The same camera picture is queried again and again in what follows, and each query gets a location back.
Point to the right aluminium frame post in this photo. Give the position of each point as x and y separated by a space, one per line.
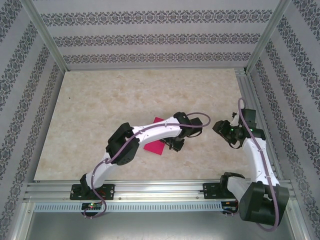
267 35

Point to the aluminium frame post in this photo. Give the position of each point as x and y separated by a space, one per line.
45 35
267 35

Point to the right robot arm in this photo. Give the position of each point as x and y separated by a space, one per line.
257 205

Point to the left aluminium frame post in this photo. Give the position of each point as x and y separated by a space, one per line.
45 35

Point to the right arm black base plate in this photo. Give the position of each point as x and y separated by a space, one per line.
208 190

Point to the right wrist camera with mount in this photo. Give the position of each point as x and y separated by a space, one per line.
234 121

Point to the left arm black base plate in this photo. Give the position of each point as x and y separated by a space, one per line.
110 191

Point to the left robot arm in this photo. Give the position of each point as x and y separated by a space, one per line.
122 150

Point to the long aluminium mounting rail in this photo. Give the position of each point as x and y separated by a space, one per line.
155 190

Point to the right circuit board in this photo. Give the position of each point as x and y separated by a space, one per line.
228 207

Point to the aluminium side rail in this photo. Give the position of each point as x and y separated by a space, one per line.
246 87

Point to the pink square paper sheet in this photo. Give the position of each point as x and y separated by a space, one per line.
155 148

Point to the circuit board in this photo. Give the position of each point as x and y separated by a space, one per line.
228 207
91 206

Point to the left circuit board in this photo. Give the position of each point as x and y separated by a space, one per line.
91 206

